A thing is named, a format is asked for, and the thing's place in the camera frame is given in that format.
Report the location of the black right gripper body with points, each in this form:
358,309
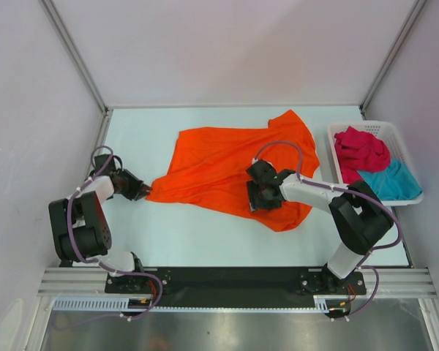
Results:
259,199

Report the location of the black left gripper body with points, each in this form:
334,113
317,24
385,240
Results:
130,185

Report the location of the orange t-shirt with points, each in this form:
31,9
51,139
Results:
208,168

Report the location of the red t-shirt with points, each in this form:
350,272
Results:
359,150

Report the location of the white plastic laundry basket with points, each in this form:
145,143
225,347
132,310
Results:
389,135

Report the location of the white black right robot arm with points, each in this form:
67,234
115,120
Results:
359,216

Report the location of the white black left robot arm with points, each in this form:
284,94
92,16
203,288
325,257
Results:
80,230

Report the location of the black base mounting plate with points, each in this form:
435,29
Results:
244,286

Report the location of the teal t-shirt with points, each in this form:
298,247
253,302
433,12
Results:
395,183

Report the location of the aluminium frame rail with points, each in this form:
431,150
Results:
384,282

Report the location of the white slotted cable duct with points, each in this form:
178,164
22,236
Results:
137,305

